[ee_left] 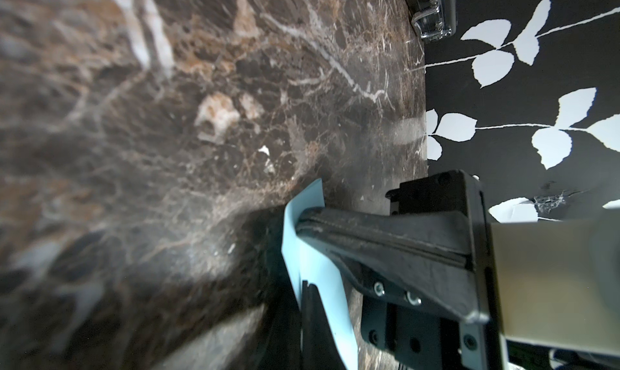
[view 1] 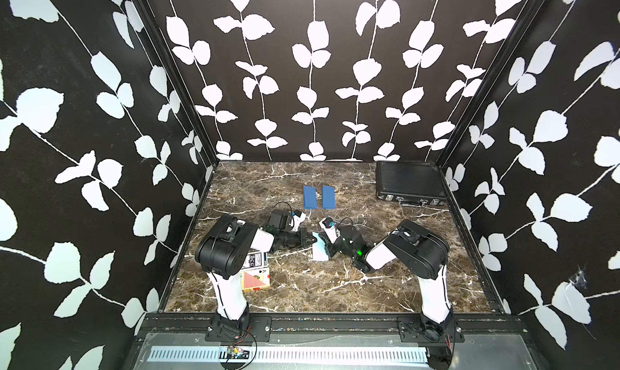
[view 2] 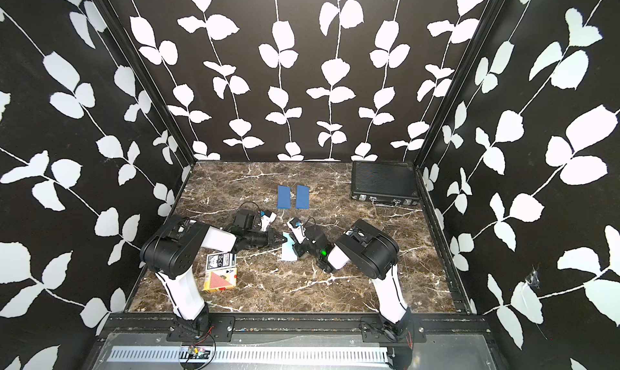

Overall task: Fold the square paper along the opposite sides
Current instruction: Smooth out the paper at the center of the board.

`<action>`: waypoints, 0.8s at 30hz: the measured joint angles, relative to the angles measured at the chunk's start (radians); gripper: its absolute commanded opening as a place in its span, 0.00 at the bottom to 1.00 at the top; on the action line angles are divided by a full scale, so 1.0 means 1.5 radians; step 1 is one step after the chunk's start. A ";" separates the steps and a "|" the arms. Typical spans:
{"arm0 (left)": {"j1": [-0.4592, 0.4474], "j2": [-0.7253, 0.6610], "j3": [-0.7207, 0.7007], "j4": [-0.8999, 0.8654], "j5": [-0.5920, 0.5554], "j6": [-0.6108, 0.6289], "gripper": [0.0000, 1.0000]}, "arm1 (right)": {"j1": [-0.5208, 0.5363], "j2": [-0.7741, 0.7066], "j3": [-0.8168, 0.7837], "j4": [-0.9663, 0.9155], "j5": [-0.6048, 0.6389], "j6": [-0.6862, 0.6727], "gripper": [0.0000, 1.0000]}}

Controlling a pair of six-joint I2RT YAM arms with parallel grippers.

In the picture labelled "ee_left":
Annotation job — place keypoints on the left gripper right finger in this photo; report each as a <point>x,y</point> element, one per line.
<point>318,348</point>

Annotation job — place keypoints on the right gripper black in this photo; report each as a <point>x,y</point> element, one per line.
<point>434,257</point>

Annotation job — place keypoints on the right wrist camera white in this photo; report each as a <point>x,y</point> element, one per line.
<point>558,282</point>

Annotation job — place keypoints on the white square paper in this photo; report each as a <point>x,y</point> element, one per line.
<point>305,264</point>

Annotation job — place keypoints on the black case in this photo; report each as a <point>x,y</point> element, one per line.
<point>433,20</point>

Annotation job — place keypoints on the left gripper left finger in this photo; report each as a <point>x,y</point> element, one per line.
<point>279,346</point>

